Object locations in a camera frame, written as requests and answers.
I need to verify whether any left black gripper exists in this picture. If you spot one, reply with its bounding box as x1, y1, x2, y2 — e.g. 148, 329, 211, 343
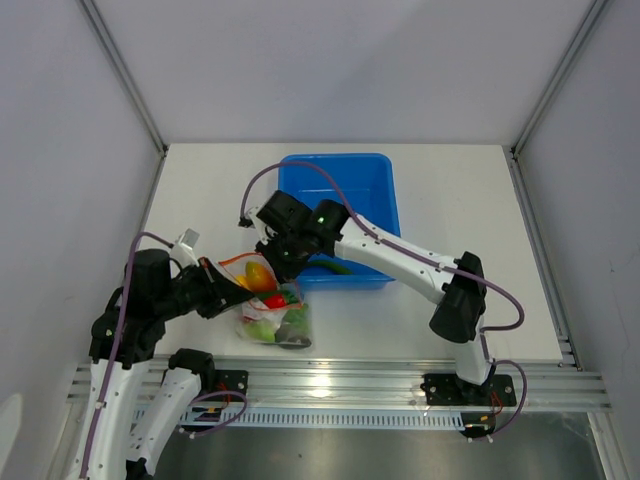
156, 255, 255, 319

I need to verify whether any red chili pepper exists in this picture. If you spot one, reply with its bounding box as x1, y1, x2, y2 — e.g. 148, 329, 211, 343
262, 293, 297, 310

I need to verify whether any clear orange zip bag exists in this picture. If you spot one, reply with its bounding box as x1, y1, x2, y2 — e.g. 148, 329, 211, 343
219, 253, 312, 349

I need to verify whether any grey toy fish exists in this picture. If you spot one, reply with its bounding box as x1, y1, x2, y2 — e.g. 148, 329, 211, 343
275, 333, 312, 350

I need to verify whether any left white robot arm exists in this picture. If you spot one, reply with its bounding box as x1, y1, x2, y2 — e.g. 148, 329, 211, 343
66, 249, 254, 479

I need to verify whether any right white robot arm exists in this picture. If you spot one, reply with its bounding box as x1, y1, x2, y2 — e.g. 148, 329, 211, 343
245, 191, 493, 404

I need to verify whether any green chili pepper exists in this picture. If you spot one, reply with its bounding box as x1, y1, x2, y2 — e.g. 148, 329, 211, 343
305, 260, 353, 275

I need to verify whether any blue plastic bin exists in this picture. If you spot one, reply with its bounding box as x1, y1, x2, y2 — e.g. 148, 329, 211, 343
278, 153, 401, 291

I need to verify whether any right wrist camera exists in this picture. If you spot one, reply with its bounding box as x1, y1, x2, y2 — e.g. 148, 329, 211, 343
238, 190, 311, 243

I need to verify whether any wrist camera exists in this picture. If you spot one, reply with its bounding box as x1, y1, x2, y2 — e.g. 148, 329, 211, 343
170, 228, 200, 268
238, 190, 311, 243

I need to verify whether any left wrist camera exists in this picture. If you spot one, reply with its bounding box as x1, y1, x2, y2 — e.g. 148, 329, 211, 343
170, 228, 200, 268

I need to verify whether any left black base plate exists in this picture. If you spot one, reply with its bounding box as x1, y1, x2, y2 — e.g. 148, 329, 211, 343
214, 369, 249, 407

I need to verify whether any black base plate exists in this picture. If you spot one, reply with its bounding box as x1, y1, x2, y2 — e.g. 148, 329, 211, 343
420, 373, 518, 407
214, 369, 249, 407

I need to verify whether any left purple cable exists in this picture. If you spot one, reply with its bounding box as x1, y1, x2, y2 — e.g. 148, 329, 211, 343
79, 231, 250, 480

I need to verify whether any white slotted cable duct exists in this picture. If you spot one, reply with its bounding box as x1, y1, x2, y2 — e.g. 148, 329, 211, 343
84, 407, 466, 430

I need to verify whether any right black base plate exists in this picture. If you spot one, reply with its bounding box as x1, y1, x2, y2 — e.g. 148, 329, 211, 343
420, 373, 518, 407

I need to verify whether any aluminium front rail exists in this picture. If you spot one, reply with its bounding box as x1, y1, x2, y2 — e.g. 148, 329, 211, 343
67, 355, 612, 414

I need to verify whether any left aluminium frame post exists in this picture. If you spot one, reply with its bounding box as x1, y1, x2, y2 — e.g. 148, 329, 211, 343
77, 0, 168, 157

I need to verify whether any aluminium frame post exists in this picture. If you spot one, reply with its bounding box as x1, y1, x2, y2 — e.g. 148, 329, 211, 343
510, 0, 614, 161
77, 0, 168, 157

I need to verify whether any right aluminium frame post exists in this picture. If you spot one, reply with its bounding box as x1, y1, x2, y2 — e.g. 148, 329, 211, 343
510, 0, 614, 161

